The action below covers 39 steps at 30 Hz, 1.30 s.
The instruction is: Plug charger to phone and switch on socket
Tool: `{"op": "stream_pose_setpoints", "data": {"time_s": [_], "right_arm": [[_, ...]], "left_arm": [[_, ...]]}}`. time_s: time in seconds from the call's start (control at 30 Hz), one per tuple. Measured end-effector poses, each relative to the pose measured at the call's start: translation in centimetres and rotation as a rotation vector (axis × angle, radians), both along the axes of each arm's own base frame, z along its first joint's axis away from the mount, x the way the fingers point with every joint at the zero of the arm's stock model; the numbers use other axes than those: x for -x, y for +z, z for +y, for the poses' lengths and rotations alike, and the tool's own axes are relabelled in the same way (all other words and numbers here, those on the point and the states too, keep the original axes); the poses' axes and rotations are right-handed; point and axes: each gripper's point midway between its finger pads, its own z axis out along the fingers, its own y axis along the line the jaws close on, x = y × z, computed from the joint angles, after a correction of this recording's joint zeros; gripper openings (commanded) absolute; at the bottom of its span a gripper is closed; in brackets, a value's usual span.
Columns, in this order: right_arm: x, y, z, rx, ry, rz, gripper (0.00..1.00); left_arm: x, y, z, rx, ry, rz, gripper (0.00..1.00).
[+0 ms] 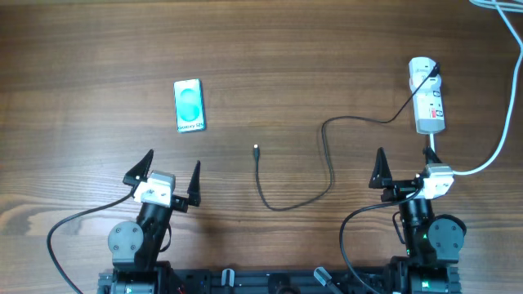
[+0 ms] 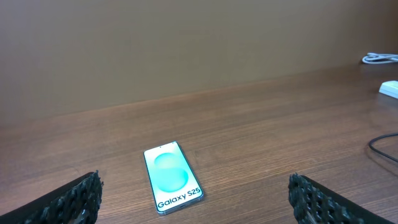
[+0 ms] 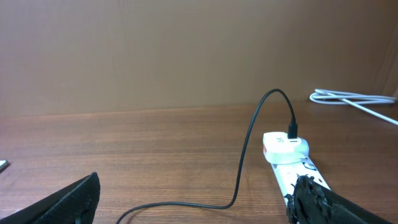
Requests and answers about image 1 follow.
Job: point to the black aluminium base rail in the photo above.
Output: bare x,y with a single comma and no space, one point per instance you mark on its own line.
285,281

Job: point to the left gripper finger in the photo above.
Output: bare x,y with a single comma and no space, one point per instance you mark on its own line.
139,172
193,190

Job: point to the white power strip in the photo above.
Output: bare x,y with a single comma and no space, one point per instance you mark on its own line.
425,83

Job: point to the teal Galaxy smartphone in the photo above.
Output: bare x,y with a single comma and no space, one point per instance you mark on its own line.
188,100

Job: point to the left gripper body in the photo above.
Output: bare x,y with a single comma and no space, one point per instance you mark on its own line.
177,203

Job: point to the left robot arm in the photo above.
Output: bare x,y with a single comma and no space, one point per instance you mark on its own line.
136,245

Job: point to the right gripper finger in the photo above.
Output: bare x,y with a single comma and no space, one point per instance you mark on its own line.
381,177
430,155

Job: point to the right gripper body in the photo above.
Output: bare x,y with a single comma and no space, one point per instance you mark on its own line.
400,189

